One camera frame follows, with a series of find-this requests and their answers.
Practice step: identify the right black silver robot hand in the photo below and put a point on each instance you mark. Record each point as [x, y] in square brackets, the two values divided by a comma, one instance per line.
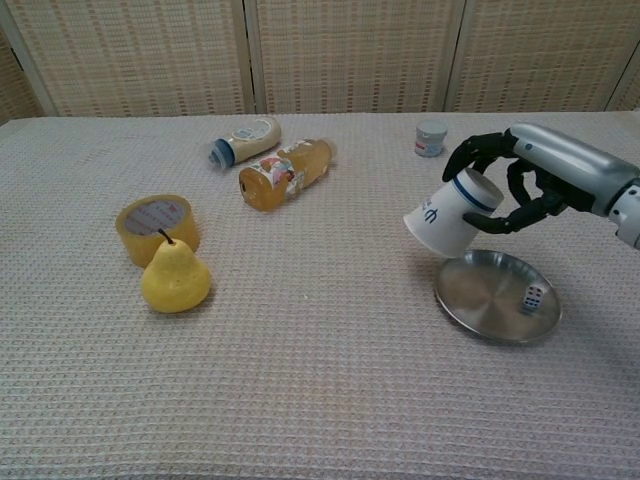
[565, 160]

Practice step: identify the white paper cup blue print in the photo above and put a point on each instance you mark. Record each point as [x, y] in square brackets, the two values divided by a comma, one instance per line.
[445, 220]

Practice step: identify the white dice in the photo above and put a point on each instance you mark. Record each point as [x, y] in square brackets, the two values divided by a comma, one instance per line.
[531, 300]

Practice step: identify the round metal plate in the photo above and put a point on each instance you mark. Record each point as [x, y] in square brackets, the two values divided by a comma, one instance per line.
[480, 300]

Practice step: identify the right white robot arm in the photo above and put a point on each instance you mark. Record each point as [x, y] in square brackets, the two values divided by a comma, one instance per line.
[629, 220]

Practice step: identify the woven folding screen panel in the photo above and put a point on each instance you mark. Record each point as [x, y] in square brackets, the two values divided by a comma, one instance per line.
[540, 55]
[629, 90]
[135, 55]
[355, 55]
[17, 85]

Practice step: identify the small white jar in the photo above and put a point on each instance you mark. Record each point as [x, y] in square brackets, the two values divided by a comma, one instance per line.
[430, 142]

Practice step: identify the orange juice bottle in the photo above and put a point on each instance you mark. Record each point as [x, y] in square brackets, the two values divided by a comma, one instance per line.
[280, 175]

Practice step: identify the cream bottle with blue cap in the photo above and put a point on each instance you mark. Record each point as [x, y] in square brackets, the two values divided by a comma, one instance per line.
[250, 140]

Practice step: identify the grey waffle tablecloth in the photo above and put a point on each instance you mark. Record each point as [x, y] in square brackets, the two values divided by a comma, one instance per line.
[320, 375]

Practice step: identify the yellow pear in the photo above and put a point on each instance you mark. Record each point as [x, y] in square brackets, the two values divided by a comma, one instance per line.
[175, 280]

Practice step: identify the yellow packing tape roll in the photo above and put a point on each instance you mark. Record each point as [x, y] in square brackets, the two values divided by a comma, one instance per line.
[150, 220]

